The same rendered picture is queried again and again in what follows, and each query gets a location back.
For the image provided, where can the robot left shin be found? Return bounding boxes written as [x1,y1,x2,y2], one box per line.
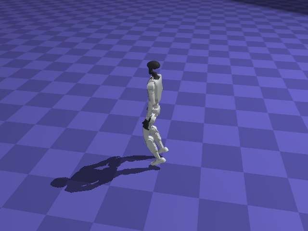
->
[144,139,160,161]

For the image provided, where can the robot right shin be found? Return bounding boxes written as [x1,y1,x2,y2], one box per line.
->
[150,130,163,150]

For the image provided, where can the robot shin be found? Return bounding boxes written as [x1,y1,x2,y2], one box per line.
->
[144,139,160,161]
[150,130,163,150]

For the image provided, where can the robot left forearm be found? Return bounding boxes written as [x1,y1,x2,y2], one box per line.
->
[145,102,154,121]

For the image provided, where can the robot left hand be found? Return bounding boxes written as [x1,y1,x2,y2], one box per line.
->
[142,118,151,130]

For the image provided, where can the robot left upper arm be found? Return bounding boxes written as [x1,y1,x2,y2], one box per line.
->
[147,82,155,107]

